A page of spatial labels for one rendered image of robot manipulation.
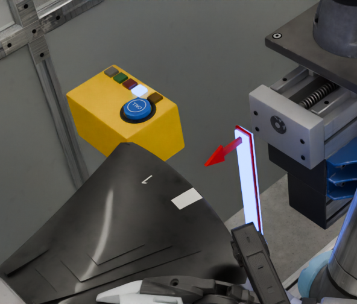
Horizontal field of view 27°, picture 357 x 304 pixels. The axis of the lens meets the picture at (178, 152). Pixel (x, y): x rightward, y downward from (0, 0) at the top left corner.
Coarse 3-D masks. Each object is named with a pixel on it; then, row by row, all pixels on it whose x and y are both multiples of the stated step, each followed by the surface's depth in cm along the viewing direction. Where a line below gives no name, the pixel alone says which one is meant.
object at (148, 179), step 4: (148, 172) 87; (152, 172) 87; (140, 176) 87; (144, 176) 86; (148, 176) 86; (152, 176) 86; (156, 176) 86; (136, 180) 86; (140, 180) 86; (144, 180) 86; (148, 180) 86; (152, 180) 86; (156, 180) 86; (136, 184) 86; (140, 184) 86; (144, 184) 86; (148, 184) 86; (152, 184) 86; (144, 188) 85
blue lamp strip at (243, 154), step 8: (248, 144) 89; (240, 152) 91; (248, 152) 90; (240, 160) 92; (248, 160) 91; (240, 168) 93; (248, 168) 92; (240, 176) 95; (248, 176) 93; (248, 184) 94; (248, 192) 95; (248, 200) 96; (248, 208) 98; (248, 216) 99; (256, 216) 98; (256, 224) 99
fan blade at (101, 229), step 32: (128, 160) 88; (160, 160) 88; (96, 192) 85; (128, 192) 85; (160, 192) 85; (64, 224) 83; (96, 224) 82; (128, 224) 82; (160, 224) 82; (192, 224) 82; (32, 256) 79; (64, 256) 79; (96, 256) 78; (128, 256) 78; (160, 256) 79; (192, 256) 80; (224, 256) 80; (32, 288) 76; (64, 288) 75; (96, 288) 76
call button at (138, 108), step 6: (132, 102) 112; (138, 102) 112; (144, 102) 112; (126, 108) 112; (132, 108) 112; (138, 108) 111; (144, 108) 111; (150, 108) 112; (126, 114) 111; (132, 114) 111; (138, 114) 110; (144, 114) 111
